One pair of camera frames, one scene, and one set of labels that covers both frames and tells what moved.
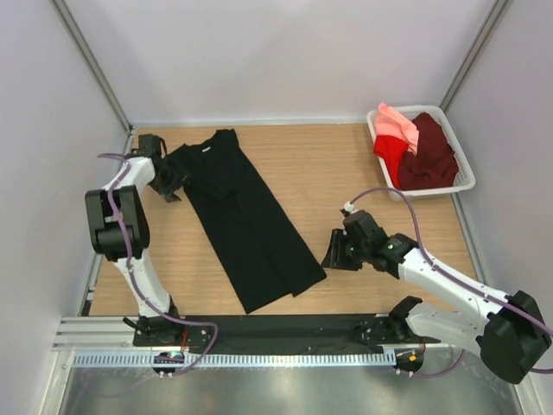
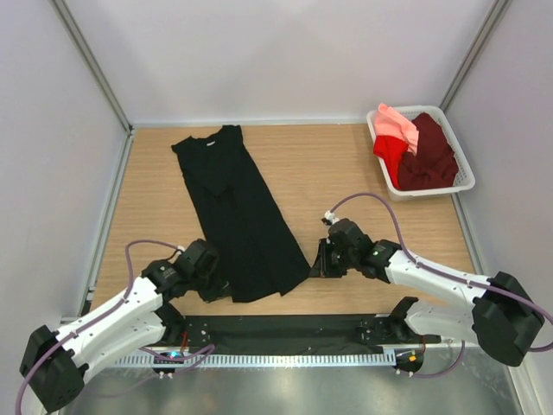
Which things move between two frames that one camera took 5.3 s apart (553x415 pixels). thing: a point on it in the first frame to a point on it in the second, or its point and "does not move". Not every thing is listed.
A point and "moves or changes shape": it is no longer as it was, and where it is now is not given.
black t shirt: [262, 256] moves or changes shape
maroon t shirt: [435, 164] does not move
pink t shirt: [390, 123] does not move
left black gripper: [181, 178] to [219, 289]
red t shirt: [392, 149] does not move
